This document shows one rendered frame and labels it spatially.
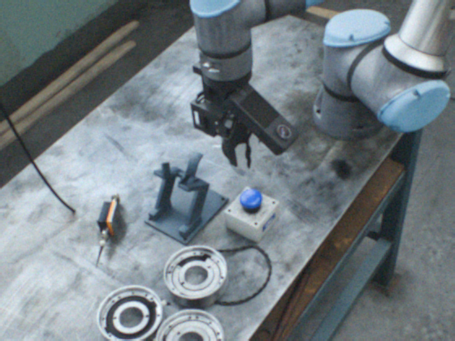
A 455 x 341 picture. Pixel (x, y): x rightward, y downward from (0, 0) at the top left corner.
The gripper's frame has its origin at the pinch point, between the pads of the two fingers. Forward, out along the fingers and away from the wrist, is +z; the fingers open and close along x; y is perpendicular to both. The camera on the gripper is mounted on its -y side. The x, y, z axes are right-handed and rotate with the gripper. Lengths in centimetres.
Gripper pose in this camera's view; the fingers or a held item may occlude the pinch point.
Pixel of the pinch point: (247, 170)
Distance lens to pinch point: 106.2
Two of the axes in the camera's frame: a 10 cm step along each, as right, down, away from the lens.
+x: -6.0, 6.4, -4.9
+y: -8.0, -4.1, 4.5
